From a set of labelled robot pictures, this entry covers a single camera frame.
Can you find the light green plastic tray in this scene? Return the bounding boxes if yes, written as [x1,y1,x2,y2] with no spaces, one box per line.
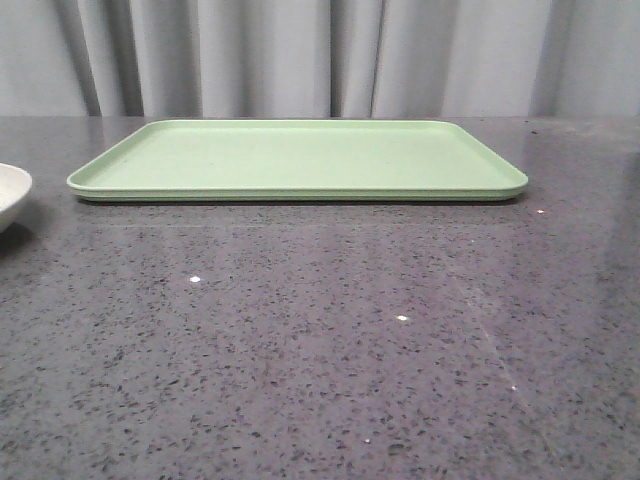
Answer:
[67,119,528,202]

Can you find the beige speckled plate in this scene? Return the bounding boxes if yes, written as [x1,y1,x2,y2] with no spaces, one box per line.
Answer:
[0,163,33,233]

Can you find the grey pleated curtain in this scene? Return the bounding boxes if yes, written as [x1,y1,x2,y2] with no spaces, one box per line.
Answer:
[1,1,639,118]

